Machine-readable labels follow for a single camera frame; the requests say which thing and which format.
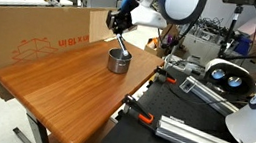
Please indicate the grey metal table leg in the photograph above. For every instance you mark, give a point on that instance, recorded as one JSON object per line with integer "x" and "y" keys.
{"x": 37, "y": 131}

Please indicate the white VR headset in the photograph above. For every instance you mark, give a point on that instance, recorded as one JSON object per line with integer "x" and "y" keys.
{"x": 228, "y": 65}

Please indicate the wooden top side table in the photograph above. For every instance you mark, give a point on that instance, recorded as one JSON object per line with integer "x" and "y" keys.
{"x": 72, "y": 87}

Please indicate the black camera stand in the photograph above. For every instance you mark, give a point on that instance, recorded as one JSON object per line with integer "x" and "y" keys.
{"x": 229, "y": 35}

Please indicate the small stainless steel pot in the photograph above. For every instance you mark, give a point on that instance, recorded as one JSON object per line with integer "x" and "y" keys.
{"x": 118, "y": 66}

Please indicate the cardboard panel with orange print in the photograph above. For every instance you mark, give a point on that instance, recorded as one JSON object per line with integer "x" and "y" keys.
{"x": 22, "y": 29}

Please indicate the blue storage bin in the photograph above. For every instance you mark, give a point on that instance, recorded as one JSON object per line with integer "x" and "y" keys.
{"x": 245, "y": 46}

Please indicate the grey equipment box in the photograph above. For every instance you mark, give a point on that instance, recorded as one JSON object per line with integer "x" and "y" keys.
{"x": 202, "y": 48}

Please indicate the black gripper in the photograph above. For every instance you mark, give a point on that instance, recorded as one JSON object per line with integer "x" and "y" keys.
{"x": 120, "y": 20}

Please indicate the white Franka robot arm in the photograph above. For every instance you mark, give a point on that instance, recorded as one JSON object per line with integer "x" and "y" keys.
{"x": 184, "y": 3}

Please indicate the short aluminium extrusion rail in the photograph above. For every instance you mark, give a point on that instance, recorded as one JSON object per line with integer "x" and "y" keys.
{"x": 205, "y": 94}

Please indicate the open brown cardboard box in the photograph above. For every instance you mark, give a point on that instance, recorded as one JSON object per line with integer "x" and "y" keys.
{"x": 155, "y": 46}

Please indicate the black marker with white cap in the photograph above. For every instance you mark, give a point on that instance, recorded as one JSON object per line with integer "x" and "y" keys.
{"x": 122, "y": 46}

